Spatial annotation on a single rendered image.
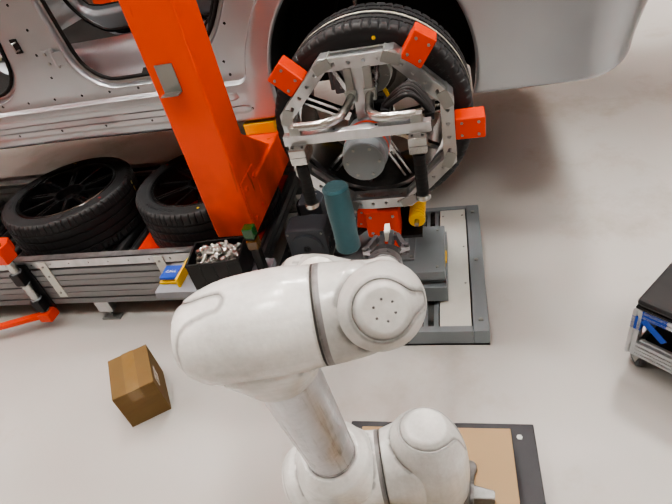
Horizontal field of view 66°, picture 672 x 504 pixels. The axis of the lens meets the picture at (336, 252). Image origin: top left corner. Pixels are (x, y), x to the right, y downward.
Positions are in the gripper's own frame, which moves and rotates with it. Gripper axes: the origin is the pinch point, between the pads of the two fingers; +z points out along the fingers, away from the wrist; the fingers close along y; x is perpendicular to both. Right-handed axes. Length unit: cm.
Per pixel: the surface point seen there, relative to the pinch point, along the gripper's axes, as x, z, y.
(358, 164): -18.0, 12.0, 6.8
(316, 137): -29.0, 5.1, 16.5
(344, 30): -55, 26, 6
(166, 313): 55, 65, 117
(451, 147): -16.1, 25.2, -21.5
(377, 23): -55, 26, -3
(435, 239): 32, 65, -14
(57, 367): 63, 37, 160
